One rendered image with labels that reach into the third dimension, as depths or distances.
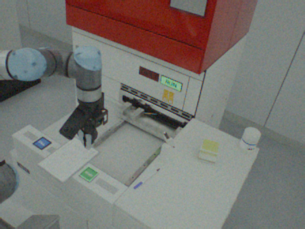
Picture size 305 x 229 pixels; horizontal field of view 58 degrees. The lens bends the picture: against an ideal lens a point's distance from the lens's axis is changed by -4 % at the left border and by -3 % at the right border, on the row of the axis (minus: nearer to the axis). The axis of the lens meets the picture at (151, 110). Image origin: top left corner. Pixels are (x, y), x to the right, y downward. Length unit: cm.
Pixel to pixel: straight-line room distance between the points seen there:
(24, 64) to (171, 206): 66
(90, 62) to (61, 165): 50
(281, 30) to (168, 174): 188
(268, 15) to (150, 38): 156
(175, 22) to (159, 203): 71
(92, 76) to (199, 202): 58
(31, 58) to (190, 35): 70
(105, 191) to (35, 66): 55
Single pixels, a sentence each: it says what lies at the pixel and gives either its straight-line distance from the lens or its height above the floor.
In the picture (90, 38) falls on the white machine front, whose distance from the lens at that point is 162.
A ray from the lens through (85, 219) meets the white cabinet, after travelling 127.
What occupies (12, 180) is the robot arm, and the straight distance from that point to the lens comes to 107.
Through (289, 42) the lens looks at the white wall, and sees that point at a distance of 270.
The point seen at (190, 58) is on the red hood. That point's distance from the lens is 123.
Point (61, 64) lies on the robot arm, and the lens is 81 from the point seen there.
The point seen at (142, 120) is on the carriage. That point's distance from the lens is 148.
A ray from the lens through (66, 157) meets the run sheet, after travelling 117.
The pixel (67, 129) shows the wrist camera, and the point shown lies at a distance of 87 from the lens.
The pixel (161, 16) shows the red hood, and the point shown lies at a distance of 125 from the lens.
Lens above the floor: 180
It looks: 37 degrees down
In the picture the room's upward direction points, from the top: 8 degrees clockwise
